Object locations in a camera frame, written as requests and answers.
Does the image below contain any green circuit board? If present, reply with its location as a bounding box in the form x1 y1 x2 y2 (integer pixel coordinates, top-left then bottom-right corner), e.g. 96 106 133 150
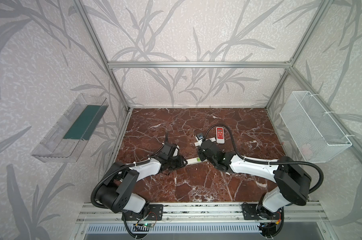
134 222 156 229

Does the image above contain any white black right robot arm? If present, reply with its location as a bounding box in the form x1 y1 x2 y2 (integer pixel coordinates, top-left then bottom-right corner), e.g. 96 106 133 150
197 140 312 220

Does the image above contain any clear plastic wall tray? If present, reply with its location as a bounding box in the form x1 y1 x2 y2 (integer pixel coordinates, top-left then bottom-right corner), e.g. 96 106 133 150
31 94 109 163

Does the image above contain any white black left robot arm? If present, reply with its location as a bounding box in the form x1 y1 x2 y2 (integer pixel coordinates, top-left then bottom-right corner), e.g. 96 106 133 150
90 143 188 220

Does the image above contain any aluminium cage frame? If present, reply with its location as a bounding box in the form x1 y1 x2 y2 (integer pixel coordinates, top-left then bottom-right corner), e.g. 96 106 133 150
72 0 362 169

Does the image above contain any white wire mesh basket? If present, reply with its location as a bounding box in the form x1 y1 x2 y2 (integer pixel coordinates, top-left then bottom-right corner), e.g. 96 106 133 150
280 91 352 163

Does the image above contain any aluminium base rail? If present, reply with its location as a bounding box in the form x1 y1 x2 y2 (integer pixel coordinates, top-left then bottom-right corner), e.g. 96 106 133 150
75 201 329 224

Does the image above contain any red white remote control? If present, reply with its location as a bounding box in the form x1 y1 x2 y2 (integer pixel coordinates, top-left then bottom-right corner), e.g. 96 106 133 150
216 127 225 144

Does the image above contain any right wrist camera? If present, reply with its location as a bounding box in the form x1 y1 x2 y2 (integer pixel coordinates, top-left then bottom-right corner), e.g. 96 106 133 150
196 133 205 141

